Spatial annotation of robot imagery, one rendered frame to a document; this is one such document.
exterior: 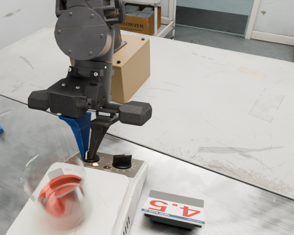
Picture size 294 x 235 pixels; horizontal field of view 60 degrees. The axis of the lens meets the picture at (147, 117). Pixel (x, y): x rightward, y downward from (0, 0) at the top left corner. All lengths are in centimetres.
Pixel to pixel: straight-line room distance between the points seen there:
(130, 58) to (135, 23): 196
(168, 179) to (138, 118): 15
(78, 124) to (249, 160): 32
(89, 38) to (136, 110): 12
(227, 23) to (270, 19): 45
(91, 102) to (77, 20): 10
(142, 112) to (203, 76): 39
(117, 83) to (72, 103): 27
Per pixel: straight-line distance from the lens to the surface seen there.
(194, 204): 44
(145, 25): 250
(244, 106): 64
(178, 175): 47
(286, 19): 320
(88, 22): 30
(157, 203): 42
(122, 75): 57
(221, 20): 326
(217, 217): 44
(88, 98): 32
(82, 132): 41
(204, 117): 58
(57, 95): 33
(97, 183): 36
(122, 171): 40
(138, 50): 61
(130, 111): 35
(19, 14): 208
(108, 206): 34
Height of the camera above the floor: 128
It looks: 42 degrees down
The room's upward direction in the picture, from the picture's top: 2 degrees counter-clockwise
